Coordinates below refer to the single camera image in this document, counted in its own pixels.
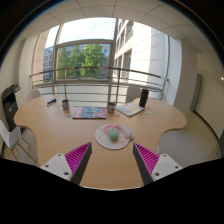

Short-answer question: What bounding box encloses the black office printer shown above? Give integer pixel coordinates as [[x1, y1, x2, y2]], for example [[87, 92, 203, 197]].
[[1, 83, 23, 133]]

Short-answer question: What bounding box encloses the mint green computer mouse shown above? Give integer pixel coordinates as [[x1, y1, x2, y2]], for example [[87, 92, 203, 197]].
[[107, 127, 119, 142]]

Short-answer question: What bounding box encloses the round white pink mouse pad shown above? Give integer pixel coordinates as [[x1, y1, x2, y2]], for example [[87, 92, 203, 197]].
[[94, 123, 135, 151]]

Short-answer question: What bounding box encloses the dark blue stapler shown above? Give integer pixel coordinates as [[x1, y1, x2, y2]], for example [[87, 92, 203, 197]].
[[46, 97, 58, 107]]

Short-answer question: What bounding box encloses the blue and white printed mug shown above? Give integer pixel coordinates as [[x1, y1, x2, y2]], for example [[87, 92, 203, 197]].
[[61, 99, 71, 112]]

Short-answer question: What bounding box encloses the white chair with wooden legs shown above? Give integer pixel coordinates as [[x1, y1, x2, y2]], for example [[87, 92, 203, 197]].
[[0, 119, 38, 164]]

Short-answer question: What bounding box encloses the black cylindrical speaker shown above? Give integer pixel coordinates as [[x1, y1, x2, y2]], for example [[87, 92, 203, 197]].
[[138, 88, 150, 108]]

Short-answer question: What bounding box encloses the grey-green door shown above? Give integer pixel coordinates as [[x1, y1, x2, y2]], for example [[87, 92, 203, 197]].
[[189, 73, 203, 113]]

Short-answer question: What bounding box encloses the metal window railing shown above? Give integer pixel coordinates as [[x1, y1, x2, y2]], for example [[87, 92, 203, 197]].
[[28, 66, 169, 103]]

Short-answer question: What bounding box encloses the white plastic chair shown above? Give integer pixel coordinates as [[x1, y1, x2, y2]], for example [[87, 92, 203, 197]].
[[26, 89, 42, 102], [125, 85, 142, 104]]

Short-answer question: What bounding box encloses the white illustrated book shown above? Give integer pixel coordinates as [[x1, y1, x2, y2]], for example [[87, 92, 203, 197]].
[[115, 102, 145, 118]]

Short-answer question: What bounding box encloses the red and dark magazine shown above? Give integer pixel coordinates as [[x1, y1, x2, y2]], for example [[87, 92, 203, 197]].
[[72, 106, 108, 120]]

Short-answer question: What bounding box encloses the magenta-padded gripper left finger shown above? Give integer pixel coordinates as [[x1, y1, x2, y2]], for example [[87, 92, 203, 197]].
[[40, 142, 93, 186]]

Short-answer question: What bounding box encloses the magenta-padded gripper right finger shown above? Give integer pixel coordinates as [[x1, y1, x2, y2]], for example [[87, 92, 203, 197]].
[[132, 142, 184, 186]]

